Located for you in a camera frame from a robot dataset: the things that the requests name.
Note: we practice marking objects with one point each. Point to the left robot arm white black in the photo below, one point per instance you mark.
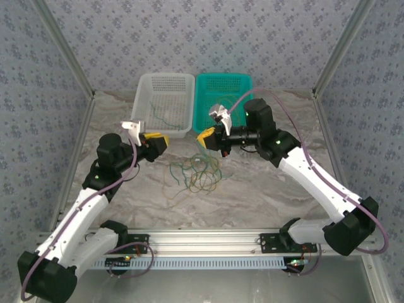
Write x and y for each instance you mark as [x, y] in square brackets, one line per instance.
[79, 214]

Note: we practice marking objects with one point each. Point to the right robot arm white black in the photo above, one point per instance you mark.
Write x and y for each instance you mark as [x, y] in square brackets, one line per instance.
[315, 183]

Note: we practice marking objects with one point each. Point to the teal perforated plastic basket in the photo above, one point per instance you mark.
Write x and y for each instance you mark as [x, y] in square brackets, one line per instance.
[208, 91]

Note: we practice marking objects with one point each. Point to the white perforated plastic basket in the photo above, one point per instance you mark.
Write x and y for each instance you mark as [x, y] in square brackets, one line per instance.
[167, 94]

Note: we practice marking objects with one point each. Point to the small black controller board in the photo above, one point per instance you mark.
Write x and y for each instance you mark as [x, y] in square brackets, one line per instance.
[295, 264]
[118, 262]

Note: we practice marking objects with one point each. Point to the grey metal sheet panel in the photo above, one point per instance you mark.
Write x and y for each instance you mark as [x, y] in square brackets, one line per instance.
[205, 287]

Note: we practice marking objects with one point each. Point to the aluminium table edge rail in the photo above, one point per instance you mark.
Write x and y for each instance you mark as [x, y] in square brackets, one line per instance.
[328, 135]
[79, 142]

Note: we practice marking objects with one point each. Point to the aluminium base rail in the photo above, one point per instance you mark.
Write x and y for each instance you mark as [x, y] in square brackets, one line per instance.
[205, 241]

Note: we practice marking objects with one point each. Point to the aluminium frame post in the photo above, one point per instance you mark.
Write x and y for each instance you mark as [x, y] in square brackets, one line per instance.
[341, 47]
[67, 47]

